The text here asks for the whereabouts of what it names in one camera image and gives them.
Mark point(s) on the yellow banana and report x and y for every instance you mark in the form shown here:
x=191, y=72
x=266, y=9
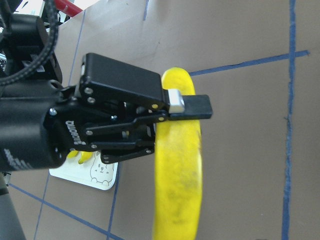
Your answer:
x=177, y=169
x=72, y=154
x=84, y=157

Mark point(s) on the pale green bear tray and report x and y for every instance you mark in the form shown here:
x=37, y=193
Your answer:
x=92, y=173

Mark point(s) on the red cylinder bottle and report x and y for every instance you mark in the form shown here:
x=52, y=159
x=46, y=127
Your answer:
x=67, y=7

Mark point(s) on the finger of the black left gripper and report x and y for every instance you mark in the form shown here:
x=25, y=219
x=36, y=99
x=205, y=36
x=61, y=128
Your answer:
x=187, y=107

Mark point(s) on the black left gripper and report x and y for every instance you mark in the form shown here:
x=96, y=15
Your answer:
x=112, y=109

